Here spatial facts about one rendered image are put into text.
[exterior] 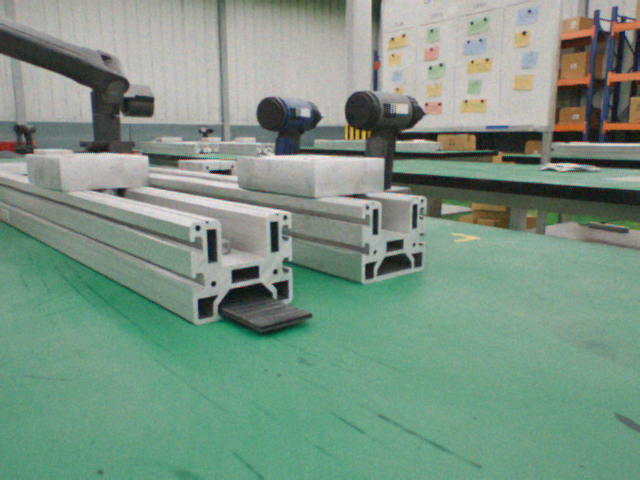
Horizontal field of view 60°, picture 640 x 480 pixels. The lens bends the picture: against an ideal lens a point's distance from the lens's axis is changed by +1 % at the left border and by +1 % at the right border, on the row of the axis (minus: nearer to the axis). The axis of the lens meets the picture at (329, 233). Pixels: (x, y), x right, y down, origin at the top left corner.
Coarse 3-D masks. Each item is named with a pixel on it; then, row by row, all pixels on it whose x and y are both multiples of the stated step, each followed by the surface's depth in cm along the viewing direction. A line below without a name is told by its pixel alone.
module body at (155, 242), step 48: (0, 192) 96; (48, 192) 73; (144, 192) 68; (48, 240) 76; (96, 240) 64; (144, 240) 51; (192, 240) 44; (240, 240) 52; (288, 240) 50; (144, 288) 52; (192, 288) 44; (288, 288) 51
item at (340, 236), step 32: (192, 192) 86; (224, 192) 76; (256, 192) 70; (320, 224) 61; (352, 224) 57; (384, 224) 64; (416, 224) 62; (320, 256) 62; (352, 256) 58; (384, 256) 59; (416, 256) 64
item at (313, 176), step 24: (240, 168) 71; (264, 168) 67; (288, 168) 63; (312, 168) 60; (336, 168) 62; (360, 168) 64; (288, 192) 64; (312, 192) 61; (336, 192) 62; (360, 192) 65
